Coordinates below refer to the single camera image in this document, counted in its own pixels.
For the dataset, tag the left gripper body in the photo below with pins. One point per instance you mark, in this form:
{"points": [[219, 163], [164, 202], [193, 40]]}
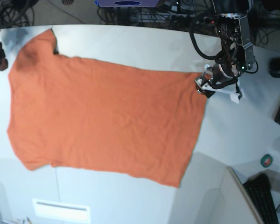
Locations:
{"points": [[200, 80]]}

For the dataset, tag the orange t-shirt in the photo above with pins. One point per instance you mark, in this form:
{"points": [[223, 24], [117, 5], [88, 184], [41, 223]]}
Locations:
{"points": [[91, 114]]}

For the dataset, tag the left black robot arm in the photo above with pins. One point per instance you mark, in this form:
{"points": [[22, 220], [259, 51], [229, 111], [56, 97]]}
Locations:
{"points": [[236, 56]]}

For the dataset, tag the black computer mouse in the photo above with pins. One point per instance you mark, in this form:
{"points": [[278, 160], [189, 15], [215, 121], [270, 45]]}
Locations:
{"points": [[274, 67]]}

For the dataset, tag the green tape roll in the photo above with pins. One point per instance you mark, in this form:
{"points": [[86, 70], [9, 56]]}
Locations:
{"points": [[266, 160]]}

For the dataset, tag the black keyboard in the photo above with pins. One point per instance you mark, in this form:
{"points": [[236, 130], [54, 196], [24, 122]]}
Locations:
{"points": [[259, 190]]}

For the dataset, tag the blue box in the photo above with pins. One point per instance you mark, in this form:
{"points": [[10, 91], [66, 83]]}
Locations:
{"points": [[129, 3]]}

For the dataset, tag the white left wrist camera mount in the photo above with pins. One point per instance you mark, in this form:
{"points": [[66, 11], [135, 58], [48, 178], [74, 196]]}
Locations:
{"points": [[220, 81]]}

